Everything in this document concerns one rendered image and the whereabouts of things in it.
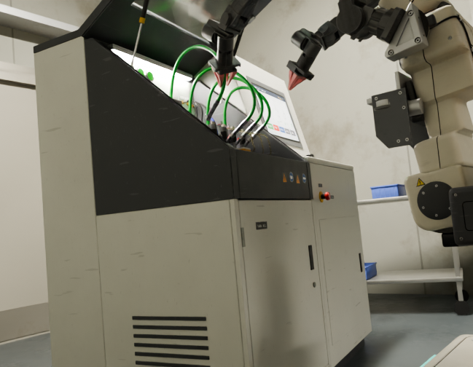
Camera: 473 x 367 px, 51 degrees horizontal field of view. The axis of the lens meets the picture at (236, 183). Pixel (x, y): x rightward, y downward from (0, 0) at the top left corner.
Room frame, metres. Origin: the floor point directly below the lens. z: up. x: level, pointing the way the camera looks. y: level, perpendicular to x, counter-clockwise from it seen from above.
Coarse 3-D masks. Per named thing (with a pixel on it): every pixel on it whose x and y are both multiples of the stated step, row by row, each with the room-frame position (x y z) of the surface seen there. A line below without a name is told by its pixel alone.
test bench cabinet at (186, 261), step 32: (128, 224) 1.71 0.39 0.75; (160, 224) 1.64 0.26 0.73; (192, 224) 1.58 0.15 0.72; (224, 224) 1.52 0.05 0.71; (128, 256) 1.71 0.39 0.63; (160, 256) 1.65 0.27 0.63; (192, 256) 1.58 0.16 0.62; (224, 256) 1.53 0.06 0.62; (128, 288) 1.72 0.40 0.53; (160, 288) 1.65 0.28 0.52; (192, 288) 1.59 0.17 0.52; (224, 288) 1.53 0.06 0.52; (128, 320) 1.72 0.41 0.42; (160, 320) 1.66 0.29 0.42; (192, 320) 1.59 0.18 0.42; (224, 320) 1.54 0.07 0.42; (128, 352) 1.73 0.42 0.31; (160, 352) 1.66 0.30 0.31; (192, 352) 1.60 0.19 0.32; (224, 352) 1.54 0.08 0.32
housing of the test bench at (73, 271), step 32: (64, 64) 1.83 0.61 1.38; (64, 96) 1.84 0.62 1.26; (64, 128) 1.84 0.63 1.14; (64, 160) 1.85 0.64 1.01; (64, 192) 1.85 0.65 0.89; (64, 224) 1.86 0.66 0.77; (96, 224) 1.78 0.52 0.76; (64, 256) 1.86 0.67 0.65; (96, 256) 1.78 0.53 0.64; (64, 288) 1.87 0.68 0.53; (96, 288) 1.79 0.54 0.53; (64, 320) 1.87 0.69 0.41; (96, 320) 1.79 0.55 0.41; (64, 352) 1.88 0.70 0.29; (96, 352) 1.80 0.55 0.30
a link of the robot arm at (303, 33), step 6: (324, 24) 1.77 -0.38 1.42; (300, 30) 1.84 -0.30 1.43; (306, 30) 1.83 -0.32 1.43; (318, 30) 1.77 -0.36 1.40; (324, 30) 1.76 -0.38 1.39; (294, 36) 1.83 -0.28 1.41; (300, 36) 1.82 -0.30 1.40; (312, 36) 1.82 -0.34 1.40; (318, 36) 1.77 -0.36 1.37; (294, 42) 1.84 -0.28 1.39; (300, 42) 1.81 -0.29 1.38; (300, 48) 1.83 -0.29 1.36; (324, 48) 1.82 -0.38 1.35
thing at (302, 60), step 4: (300, 56) 1.82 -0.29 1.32; (304, 56) 1.81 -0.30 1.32; (300, 60) 1.82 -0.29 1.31; (304, 60) 1.81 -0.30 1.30; (308, 60) 1.81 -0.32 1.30; (312, 60) 1.81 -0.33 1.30; (292, 64) 1.84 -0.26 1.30; (296, 64) 1.84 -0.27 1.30; (300, 64) 1.82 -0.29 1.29; (304, 64) 1.82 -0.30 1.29; (308, 64) 1.82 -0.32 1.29; (300, 68) 1.83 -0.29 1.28; (304, 68) 1.83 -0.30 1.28; (308, 68) 1.84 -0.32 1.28; (300, 72) 1.83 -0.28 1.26; (304, 72) 1.81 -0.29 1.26; (308, 72) 1.84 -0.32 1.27; (312, 76) 1.85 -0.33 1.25
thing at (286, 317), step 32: (256, 224) 1.62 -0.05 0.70; (288, 224) 1.85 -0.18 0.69; (256, 256) 1.60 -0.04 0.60; (288, 256) 1.82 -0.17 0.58; (256, 288) 1.58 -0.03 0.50; (288, 288) 1.80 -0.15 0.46; (320, 288) 2.09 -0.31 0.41; (256, 320) 1.56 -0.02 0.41; (288, 320) 1.77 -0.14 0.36; (320, 320) 2.05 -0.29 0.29; (256, 352) 1.54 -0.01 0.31; (288, 352) 1.75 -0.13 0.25; (320, 352) 2.02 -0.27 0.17
